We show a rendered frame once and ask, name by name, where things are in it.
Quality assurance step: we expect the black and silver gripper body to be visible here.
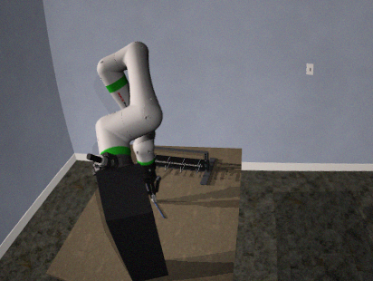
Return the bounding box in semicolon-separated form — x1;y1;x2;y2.
143;171;157;184

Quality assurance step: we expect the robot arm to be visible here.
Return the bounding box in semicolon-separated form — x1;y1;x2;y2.
86;42;163;176

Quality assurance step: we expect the black metal rack frame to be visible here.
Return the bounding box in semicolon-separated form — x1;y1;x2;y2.
154;147;215;185

